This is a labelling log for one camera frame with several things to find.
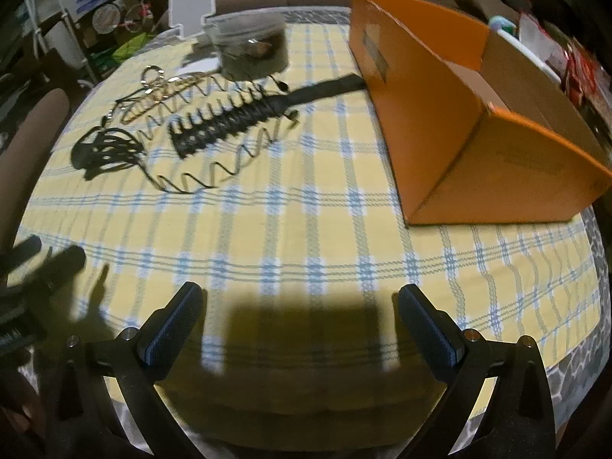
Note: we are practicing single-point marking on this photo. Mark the green bag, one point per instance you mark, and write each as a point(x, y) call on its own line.
point(128, 48)

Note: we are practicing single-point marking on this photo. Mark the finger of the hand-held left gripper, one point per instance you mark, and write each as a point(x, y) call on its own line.
point(21, 251)
point(62, 265)

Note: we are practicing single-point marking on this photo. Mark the white metal rack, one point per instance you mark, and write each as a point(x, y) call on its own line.
point(60, 33)

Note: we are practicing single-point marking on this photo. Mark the brown chair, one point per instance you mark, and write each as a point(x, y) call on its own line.
point(33, 134)

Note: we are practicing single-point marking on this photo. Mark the black hair claw clip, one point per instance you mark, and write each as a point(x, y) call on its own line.
point(103, 153)

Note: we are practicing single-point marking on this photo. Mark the yellow plaid tablecloth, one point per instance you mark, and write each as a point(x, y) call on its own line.
point(296, 239)

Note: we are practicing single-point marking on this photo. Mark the white phone stand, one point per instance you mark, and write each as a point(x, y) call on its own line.
point(191, 5)

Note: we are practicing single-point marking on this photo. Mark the round white disc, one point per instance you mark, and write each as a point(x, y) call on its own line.
point(105, 15)

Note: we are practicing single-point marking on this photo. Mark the clear plastic jar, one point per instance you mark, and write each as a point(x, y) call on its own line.
point(251, 45)

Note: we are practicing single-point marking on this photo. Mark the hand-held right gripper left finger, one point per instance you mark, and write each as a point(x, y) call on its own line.
point(172, 327)

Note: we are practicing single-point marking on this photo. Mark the pile of assorted packets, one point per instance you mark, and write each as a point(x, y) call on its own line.
point(581, 62)

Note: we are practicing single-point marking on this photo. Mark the black hairbrush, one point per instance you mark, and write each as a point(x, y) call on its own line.
point(215, 126)

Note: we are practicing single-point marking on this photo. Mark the pastel round container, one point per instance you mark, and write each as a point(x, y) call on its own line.
point(502, 23)

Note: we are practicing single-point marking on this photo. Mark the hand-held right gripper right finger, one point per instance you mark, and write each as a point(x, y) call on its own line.
point(430, 330)

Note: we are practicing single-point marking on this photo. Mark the gold hair clip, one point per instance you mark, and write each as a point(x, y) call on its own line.
point(165, 94)

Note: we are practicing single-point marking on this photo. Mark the orange cardboard box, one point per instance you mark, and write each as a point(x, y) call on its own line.
point(430, 119)

